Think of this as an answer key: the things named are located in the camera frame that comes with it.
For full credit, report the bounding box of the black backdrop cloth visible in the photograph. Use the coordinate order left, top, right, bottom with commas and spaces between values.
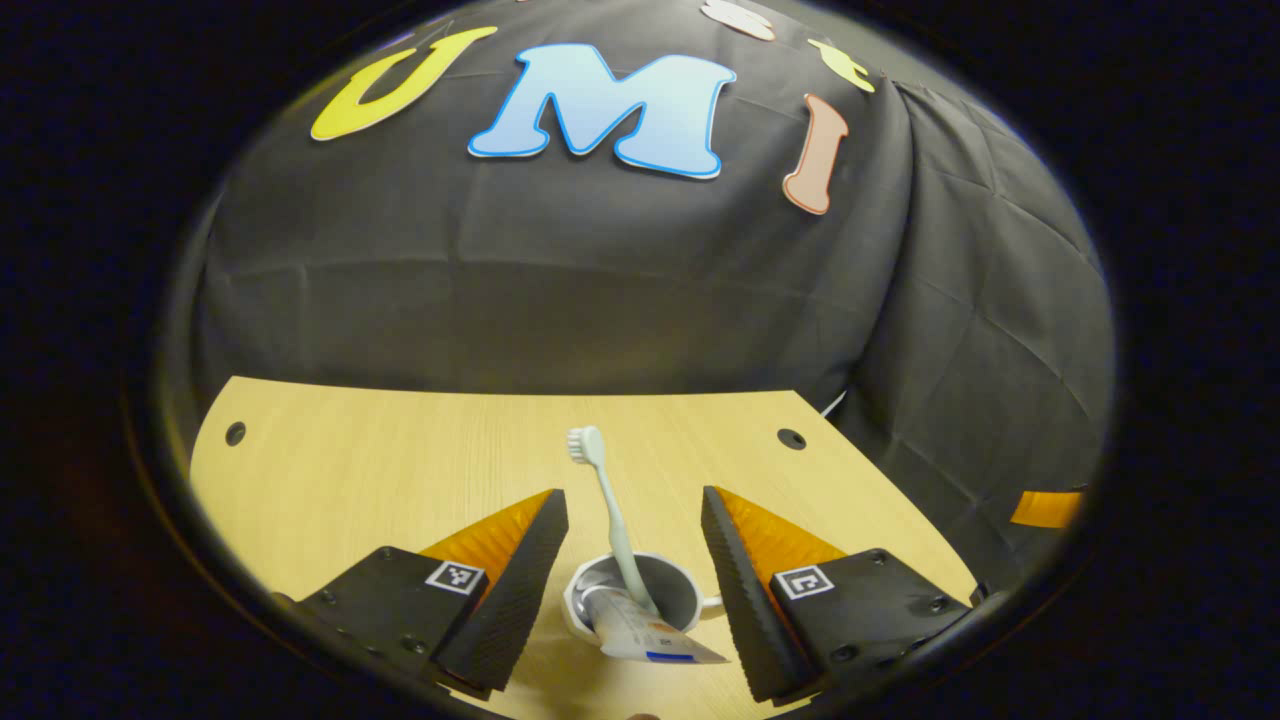
190, 0, 1116, 591

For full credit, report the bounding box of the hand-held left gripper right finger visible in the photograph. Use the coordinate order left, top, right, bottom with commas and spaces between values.
701, 486, 973, 704

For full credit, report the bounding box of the white cup with wooden handle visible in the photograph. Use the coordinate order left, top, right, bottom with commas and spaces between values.
563, 552, 723, 646

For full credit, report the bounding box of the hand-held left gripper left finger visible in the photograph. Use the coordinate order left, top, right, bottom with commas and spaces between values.
297, 488, 569, 698

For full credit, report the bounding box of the light wooden desktop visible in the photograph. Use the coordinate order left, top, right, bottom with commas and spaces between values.
190, 376, 979, 720

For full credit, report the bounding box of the pale green toothbrush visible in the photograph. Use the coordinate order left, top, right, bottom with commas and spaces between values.
567, 426, 661, 616

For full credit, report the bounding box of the white toothpaste tube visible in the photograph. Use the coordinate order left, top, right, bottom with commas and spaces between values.
580, 585, 729, 665

